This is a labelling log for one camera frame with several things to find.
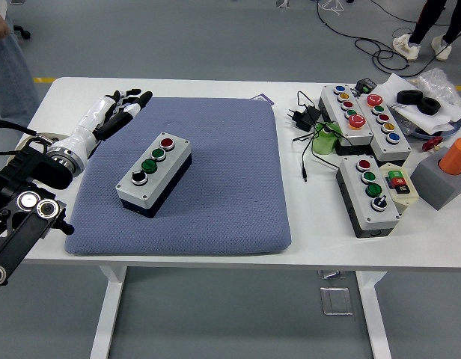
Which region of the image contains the person in blue trousers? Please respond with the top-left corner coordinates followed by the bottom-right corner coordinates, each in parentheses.
top-left (0, 0), bottom-right (40, 130)

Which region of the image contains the cream three-button switch box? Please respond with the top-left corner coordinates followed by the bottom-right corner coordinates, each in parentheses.
top-left (379, 162), bottom-right (419, 216)

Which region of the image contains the black foam ring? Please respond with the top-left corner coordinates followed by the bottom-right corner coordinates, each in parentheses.
top-left (417, 96), bottom-right (442, 116)
top-left (396, 89), bottom-right (423, 105)

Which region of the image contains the small black relay module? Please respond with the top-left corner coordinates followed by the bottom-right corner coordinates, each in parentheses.
top-left (354, 77), bottom-right (378, 94)

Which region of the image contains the orange cylinder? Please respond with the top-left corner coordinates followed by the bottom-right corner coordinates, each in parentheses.
top-left (439, 137), bottom-right (461, 176)

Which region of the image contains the green plastic cup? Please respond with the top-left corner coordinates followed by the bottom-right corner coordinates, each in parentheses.
top-left (311, 123), bottom-right (343, 156)

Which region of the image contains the black adapter cord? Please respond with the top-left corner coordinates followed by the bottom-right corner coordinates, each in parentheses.
top-left (292, 90), bottom-right (346, 184)

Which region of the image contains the grey four-button control box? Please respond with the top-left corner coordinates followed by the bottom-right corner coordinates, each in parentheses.
top-left (115, 131), bottom-right (193, 220)
top-left (335, 155), bottom-right (401, 239)

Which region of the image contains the black floor cable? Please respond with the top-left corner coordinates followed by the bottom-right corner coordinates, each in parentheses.
top-left (315, 0), bottom-right (461, 78)

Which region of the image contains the red knob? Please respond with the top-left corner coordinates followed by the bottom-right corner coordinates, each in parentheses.
top-left (421, 137), bottom-right (445, 153)

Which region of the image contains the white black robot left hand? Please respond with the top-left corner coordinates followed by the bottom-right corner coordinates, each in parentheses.
top-left (50, 88), bottom-right (154, 158)

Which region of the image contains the five-button box, large red mushroom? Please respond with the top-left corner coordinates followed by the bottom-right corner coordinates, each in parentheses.
top-left (355, 93), bottom-right (413, 162)

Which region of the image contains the blue-rimmed round disc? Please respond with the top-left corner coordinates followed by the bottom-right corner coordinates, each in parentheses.
top-left (402, 111), bottom-right (461, 142)

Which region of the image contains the grey foam block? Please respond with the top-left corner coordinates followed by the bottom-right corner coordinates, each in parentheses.
top-left (409, 145), bottom-right (461, 212)

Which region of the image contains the white paper sheet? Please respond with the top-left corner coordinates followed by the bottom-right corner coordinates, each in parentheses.
top-left (372, 73), bottom-right (461, 135)

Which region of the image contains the metal floor socket plate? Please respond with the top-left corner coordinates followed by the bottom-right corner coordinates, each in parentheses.
top-left (319, 286), bottom-right (355, 317)

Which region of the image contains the black office chair base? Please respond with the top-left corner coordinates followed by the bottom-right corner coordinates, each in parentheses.
top-left (11, 24), bottom-right (32, 40)

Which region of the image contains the black power adapter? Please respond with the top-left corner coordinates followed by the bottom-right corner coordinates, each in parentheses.
top-left (287, 105), bottom-right (322, 132)

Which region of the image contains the blue-grey padded mat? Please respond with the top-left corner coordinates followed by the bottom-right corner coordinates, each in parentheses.
top-left (64, 96), bottom-right (293, 257)

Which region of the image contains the cream oval tray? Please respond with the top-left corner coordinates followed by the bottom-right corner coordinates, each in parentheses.
top-left (16, 130), bottom-right (69, 154)

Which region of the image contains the white table leg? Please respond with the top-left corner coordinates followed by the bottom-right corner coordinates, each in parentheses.
top-left (88, 266), bottom-right (129, 359)
top-left (355, 271), bottom-right (394, 359)

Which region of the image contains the white floor cable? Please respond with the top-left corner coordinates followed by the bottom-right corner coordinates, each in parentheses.
top-left (318, 0), bottom-right (346, 18)

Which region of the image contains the five-button box, small red mushroom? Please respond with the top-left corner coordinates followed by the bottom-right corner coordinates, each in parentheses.
top-left (318, 85), bottom-right (374, 156)

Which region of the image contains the person in black trousers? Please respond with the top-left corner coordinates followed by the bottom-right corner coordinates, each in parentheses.
top-left (392, 0), bottom-right (461, 62)

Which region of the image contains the clear bubble wrap bag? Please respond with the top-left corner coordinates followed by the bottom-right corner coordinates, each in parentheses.
top-left (413, 67), bottom-right (461, 113)

